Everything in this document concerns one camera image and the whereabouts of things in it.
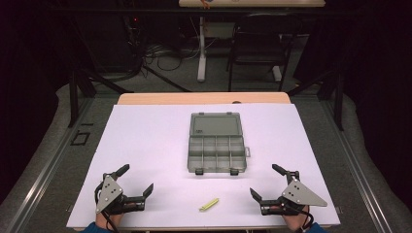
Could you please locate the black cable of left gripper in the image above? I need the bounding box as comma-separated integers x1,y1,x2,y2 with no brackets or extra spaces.
93,183,120,233

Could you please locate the small yellow-green plastic piece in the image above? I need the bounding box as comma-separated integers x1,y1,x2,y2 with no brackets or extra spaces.
198,197,221,213

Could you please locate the metal floor rail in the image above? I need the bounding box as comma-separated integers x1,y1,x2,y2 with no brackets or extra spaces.
4,96,95,233
322,96,395,233

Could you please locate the black tape square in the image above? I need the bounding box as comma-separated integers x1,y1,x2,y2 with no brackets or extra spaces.
70,130,91,147

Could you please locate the bundle of floor cables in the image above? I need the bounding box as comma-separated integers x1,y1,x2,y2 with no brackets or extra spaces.
141,40,202,73

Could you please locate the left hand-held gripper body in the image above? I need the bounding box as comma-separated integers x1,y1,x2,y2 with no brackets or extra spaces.
94,173,146,216

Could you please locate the white table sheet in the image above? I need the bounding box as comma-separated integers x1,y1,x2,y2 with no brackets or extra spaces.
66,103,341,229

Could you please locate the grey plastic compartment box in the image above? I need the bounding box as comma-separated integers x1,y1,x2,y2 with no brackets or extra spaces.
187,112,252,177

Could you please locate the black metal stand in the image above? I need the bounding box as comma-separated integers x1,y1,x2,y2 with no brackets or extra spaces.
66,66,134,129
286,66,345,132

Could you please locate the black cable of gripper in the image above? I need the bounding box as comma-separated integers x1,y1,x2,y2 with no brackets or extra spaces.
93,183,120,233
299,206,316,233

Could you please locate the wooden desk with white legs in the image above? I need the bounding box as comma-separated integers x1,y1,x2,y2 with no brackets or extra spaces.
178,0,326,83

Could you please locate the black chair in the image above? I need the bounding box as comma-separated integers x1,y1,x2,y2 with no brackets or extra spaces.
225,13,304,92

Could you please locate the wooden table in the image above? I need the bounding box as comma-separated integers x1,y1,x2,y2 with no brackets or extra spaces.
72,91,336,233

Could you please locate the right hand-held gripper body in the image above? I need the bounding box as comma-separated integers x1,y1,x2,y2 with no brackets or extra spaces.
259,170,328,216

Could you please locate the person's left hand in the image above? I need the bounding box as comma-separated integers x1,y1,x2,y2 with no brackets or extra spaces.
95,212,124,232

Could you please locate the person's right hand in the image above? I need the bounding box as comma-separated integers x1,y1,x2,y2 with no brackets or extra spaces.
281,207,313,233

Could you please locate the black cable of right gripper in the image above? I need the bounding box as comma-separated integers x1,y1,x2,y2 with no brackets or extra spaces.
299,206,316,233

